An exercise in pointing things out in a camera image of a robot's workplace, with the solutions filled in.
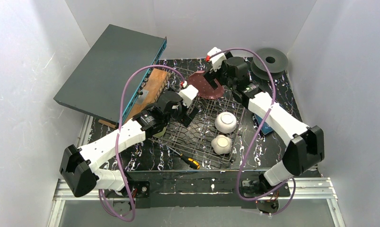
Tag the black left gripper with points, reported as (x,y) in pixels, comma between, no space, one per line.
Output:
(183,112)

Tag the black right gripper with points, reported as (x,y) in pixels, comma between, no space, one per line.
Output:
(215,75)

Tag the pink polka dot plate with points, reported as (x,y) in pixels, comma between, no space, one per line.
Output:
(204,88)

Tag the pink patterned bowl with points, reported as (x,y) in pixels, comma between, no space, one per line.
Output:
(225,122)

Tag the white flower shaped bowl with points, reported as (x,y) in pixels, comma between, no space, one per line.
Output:
(221,145)

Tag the dark blue plate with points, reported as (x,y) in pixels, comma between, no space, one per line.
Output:
(266,129)

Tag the light green ceramic mug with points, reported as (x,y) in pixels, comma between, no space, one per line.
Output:
(161,133)

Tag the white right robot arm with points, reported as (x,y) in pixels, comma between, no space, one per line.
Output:
(304,144)

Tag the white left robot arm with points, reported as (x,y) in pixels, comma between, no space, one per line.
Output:
(81,166)

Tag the yellow black screwdriver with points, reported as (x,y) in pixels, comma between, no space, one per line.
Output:
(188,160)

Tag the black filament spool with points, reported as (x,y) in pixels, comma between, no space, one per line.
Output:
(275,60)

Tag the dark grey flat box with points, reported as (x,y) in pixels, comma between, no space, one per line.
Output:
(100,84)

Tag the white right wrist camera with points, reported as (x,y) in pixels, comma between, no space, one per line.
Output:
(215,57)

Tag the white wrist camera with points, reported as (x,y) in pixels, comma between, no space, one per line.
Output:
(215,57)
(188,94)

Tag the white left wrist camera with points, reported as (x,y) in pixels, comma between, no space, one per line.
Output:
(188,94)

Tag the grey wire dish rack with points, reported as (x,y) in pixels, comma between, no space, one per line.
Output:
(195,141)

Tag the wooden board with bracket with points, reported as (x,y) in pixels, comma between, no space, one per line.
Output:
(152,90)

